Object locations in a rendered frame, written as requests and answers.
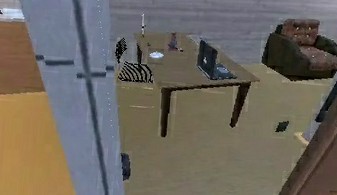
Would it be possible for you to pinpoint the brown wooden table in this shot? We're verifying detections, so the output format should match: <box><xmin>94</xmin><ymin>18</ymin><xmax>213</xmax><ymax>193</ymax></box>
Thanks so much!
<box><xmin>125</xmin><ymin>29</ymin><xmax>263</xmax><ymax>145</ymax></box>

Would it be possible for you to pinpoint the black striped chair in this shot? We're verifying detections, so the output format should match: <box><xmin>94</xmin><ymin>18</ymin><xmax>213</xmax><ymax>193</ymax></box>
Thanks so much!
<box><xmin>112</xmin><ymin>36</ymin><xmax>158</xmax><ymax>85</ymax></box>

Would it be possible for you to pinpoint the white bowl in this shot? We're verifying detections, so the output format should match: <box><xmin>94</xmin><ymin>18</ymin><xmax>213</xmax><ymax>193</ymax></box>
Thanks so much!
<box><xmin>149</xmin><ymin>50</ymin><xmax>165</xmax><ymax>60</ymax></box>

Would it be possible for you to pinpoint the dark open laptop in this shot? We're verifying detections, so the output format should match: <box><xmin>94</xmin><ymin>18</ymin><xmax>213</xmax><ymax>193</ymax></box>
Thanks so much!
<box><xmin>195</xmin><ymin>39</ymin><xmax>241</xmax><ymax>83</ymax></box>

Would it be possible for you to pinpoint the brown grey statuette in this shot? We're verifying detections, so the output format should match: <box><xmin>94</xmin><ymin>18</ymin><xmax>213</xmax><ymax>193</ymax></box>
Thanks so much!
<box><xmin>166</xmin><ymin>31</ymin><xmax>181</xmax><ymax>52</ymax></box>

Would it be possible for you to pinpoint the white candle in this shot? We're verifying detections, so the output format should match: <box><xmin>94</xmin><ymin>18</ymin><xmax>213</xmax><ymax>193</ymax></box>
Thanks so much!
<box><xmin>139</xmin><ymin>12</ymin><xmax>148</xmax><ymax>38</ymax></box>

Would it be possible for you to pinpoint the small black object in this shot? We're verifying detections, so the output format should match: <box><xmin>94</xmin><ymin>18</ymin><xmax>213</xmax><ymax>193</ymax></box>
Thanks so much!
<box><xmin>274</xmin><ymin>119</ymin><xmax>290</xmax><ymax>134</ymax></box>

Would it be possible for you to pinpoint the dark brown armchair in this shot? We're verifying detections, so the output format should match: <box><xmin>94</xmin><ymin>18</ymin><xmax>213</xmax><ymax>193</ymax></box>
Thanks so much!
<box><xmin>259</xmin><ymin>15</ymin><xmax>337</xmax><ymax>84</ymax></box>

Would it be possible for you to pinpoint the brown wooden room door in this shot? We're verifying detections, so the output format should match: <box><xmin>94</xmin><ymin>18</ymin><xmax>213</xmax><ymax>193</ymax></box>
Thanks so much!
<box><xmin>272</xmin><ymin>43</ymin><xmax>337</xmax><ymax>195</ymax></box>

